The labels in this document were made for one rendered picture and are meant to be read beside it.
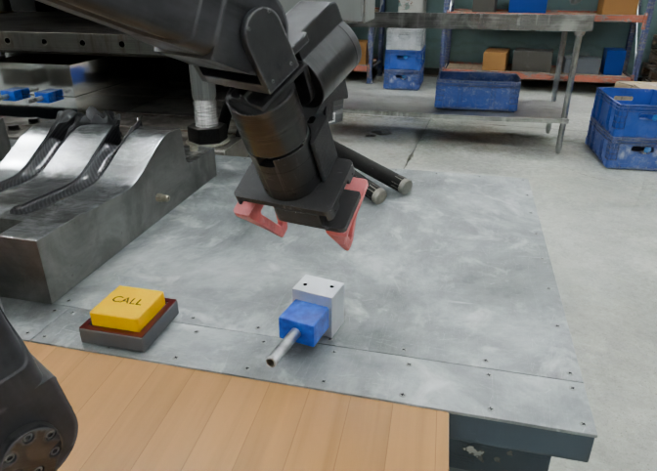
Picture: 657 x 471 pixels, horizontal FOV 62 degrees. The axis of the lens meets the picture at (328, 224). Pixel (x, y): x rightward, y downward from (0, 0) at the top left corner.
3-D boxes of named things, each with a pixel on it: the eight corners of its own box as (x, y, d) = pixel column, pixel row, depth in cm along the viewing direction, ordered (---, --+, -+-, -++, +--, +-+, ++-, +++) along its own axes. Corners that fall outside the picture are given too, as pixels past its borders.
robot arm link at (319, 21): (307, 64, 54) (258, -59, 45) (377, 72, 49) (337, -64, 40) (232, 140, 49) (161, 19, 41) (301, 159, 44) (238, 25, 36)
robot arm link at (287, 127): (283, 107, 51) (261, 43, 46) (331, 123, 48) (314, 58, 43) (236, 155, 48) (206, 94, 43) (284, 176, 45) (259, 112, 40)
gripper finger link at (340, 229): (319, 213, 61) (298, 154, 54) (378, 224, 59) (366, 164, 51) (295, 262, 58) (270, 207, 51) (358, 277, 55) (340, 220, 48)
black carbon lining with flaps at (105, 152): (33, 230, 72) (16, 161, 68) (-66, 218, 76) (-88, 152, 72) (163, 153, 103) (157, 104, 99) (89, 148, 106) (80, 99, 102)
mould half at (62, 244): (52, 304, 69) (27, 205, 63) (-113, 279, 74) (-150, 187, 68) (216, 175, 113) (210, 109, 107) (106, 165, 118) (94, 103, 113)
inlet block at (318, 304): (293, 391, 54) (291, 347, 52) (250, 377, 56) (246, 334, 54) (344, 321, 65) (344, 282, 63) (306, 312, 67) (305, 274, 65)
